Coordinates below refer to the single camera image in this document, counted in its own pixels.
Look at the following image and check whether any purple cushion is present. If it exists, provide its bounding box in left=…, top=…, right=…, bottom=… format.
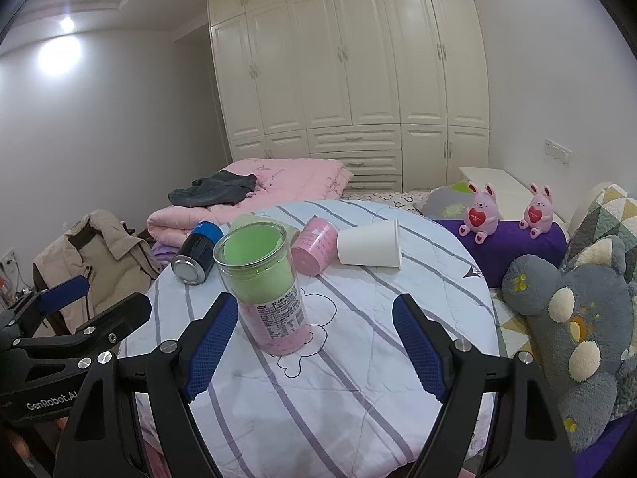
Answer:
left=436, top=219, right=567, bottom=288

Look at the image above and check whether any striped white table cover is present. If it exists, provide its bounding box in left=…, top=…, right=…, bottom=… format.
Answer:
left=117, top=198, right=501, bottom=478

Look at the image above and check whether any dark blue soda can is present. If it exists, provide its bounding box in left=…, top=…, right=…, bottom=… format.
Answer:
left=170, top=221, right=223, bottom=285

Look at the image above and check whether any pale green cup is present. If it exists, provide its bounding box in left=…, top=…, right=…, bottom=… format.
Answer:
left=230, top=214, right=300, bottom=245

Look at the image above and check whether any dark grey garment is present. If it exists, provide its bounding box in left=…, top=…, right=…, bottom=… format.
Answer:
left=167, top=170, right=258, bottom=208

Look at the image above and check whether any white wall socket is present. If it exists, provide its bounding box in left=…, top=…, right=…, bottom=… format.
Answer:
left=544, top=138, right=572, bottom=165

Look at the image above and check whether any pink paper cup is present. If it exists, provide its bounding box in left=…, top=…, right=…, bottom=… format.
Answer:
left=291, top=216, right=338, bottom=276

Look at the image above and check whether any grey flower pillow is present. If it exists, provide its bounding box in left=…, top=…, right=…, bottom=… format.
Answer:
left=414, top=181, right=474, bottom=220

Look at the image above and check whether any left pink bunny toy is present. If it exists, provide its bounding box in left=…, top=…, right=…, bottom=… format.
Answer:
left=458, top=181, right=500, bottom=245

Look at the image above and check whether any purple folded blanket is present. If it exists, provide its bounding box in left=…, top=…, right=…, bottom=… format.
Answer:
left=151, top=242, right=179, bottom=270

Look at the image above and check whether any geometric patterned pillow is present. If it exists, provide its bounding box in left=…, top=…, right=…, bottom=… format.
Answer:
left=563, top=184, right=636, bottom=276

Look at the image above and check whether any pink bunny toy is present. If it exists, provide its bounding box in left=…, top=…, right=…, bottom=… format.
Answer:
left=518, top=184, right=554, bottom=239
left=458, top=181, right=500, bottom=245

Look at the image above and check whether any heart print bed sheet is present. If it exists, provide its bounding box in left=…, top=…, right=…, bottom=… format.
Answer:
left=341, top=191, right=430, bottom=215

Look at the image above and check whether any grey plush toy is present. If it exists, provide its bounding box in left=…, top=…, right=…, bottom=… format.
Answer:
left=502, top=235, right=636, bottom=453

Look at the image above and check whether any cream wardrobe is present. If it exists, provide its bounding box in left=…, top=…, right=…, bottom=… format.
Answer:
left=207, top=0, right=489, bottom=191

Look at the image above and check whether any clear cup green pink liner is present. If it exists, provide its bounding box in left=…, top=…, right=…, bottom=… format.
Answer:
left=214, top=223, right=310, bottom=356

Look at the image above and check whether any pink folded quilt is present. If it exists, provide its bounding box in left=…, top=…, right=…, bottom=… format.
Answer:
left=147, top=158, right=353, bottom=247

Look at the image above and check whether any right pink bunny toy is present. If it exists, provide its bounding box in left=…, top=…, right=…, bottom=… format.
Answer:
left=518, top=184, right=554, bottom=239

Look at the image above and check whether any beige jacket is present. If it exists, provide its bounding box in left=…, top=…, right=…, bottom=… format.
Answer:
left=32, top=210, right=162, bottom=332

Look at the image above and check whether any white bedside board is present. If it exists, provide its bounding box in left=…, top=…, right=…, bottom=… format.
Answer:
left=459, top=166, right=532, bottom=221

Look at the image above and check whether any white paper cup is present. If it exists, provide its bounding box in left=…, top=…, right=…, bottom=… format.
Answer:
left=337, top=219, right=402, bottom=269

